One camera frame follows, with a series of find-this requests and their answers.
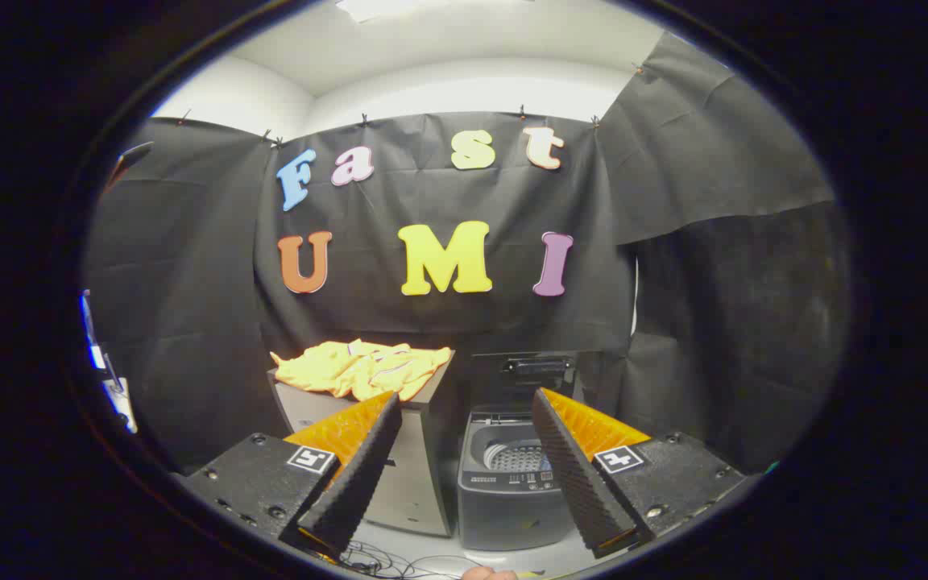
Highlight grey washing machine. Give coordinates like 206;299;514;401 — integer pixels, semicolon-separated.
456;407;586;553

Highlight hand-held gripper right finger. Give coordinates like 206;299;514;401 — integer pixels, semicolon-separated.
531;387;747;559

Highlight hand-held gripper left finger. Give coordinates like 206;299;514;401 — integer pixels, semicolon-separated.
178;391;403;561

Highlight orange polo shirt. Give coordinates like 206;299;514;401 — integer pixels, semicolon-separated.
269;339;454;402

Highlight grey cabinet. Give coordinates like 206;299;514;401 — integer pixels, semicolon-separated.
267;350;461;539

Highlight black floor cables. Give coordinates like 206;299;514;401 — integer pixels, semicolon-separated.
335;541;465;579

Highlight white equipment stand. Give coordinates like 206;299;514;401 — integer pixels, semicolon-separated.
80;290;139;434

